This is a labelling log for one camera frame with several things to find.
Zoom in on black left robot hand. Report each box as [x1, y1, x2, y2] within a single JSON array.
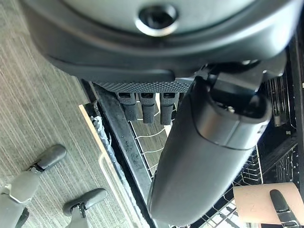
[[19, 0, 304, 225]]

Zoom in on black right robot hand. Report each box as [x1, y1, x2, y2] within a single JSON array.
[[269, 189, 300, 227]]

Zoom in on beige dish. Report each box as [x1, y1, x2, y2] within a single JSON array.
[[233, 182, 304, 225]]

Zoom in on black dishwasher interior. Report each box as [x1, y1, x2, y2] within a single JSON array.
[[257, 33, 304, 188]]

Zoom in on dark robot foot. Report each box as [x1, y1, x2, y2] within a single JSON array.
[[30, 144, 67, 173], [62, 188, 108, 217]]

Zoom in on white wire dishwasher rack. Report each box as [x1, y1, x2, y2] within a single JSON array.
[[127, 93, 265, 228]]

